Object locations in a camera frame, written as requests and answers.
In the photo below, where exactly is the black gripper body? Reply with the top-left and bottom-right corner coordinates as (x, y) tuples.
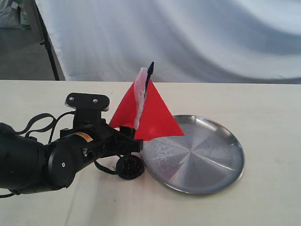
(60, 110), (143, 162)

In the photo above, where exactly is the red flag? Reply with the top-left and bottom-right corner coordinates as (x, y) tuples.
(109, 62), (184, 141)

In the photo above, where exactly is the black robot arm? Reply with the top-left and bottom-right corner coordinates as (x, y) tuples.
(0, 109), (145, 196)

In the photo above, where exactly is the black round flag base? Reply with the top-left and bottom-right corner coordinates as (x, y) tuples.
(116, 155), (145, 180)

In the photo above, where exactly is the round steel plate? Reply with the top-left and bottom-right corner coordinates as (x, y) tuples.
(142, 114), (245, 195)

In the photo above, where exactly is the black backdrop stand pole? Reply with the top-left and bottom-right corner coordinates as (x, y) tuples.
(35, 3), (60, 81)

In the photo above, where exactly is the green printed sack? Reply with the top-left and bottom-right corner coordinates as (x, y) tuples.
(18, 0), (31, 30)

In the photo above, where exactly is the white woven sack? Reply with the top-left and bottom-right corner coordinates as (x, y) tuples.
(0, 0), (24, 29)

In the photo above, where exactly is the white backdrop cloth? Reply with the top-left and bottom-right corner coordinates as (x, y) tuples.
(36, 0), (301, 84)

